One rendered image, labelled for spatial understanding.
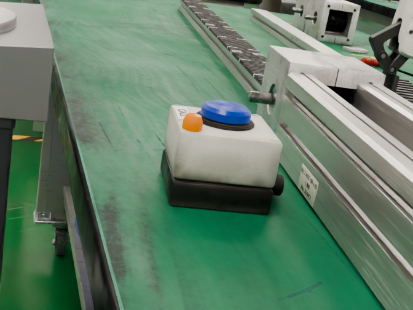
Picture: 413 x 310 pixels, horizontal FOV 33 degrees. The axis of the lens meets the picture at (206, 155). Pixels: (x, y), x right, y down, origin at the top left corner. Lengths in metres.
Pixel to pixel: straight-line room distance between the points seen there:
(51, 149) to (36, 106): 1.32
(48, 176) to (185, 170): 1.53
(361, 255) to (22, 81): 0.36
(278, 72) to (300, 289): 0.32
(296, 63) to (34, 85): 0.25
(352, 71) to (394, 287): 0.31
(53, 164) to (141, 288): 1.63
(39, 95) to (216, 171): 0.23
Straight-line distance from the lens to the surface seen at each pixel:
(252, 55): 1.06
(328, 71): 0.69
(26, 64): 0.67
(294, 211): 0.56
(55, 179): 2.04
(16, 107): 0.68
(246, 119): 0.54
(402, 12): 0.92
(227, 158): 0.52
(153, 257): 0.44
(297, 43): 1.43
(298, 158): 0.61
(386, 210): 0.44
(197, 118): 0.51
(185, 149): 0.51
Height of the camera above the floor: 0.98
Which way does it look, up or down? 18 degrees down
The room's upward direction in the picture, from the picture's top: 10 degrees clockwise
